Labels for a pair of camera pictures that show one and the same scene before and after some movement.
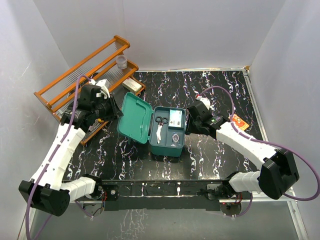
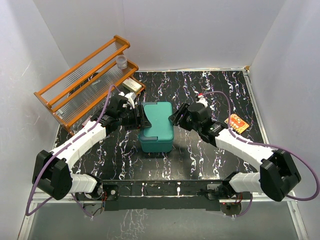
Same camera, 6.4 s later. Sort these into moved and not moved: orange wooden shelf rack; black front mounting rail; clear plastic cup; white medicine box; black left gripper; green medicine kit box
Moved: black left gripper; green medicine kit box
Not moved: black front mounting rail; white medicine box; orange wooden shelf rack; clear plastic cup
